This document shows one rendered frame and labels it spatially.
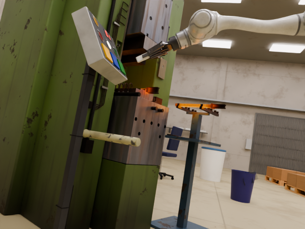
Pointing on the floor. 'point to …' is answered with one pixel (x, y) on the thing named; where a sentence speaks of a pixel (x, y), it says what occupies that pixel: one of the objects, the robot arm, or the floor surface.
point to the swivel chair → (172, 146)
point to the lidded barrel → (211, 163)
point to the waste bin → (242, 185)
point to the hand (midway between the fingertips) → (142, 57)
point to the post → (74, 148)
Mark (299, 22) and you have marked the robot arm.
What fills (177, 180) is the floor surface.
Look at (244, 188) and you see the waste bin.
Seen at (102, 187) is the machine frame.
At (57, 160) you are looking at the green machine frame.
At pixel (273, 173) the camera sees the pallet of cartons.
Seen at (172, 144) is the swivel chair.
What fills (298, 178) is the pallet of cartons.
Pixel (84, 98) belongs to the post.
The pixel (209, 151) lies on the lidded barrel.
